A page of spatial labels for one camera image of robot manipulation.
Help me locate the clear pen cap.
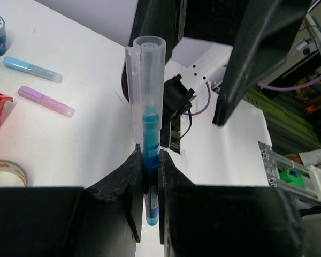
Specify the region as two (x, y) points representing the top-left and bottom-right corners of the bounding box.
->
(125, 36), (166, 144)

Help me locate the large grey tape roll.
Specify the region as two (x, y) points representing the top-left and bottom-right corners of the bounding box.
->
(0, 160), (28, 187)

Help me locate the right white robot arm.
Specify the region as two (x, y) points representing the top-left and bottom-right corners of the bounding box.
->
(121, 1), (311, 147)

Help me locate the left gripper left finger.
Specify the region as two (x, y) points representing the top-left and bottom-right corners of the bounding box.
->
(0, 148), (143, 256)

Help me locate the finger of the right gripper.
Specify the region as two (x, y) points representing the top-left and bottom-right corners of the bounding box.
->
(128, 0), (249, 50)
(212, 1), (311, 126)

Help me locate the blue highlighter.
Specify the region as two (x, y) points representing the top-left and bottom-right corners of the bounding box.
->
(3, 56), (63, 83)

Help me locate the pink highlighter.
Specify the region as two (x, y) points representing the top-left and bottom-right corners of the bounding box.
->
(18, 86), (75, 118)

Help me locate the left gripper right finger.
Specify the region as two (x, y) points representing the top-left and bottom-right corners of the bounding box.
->
(158, 151), (305, 256)

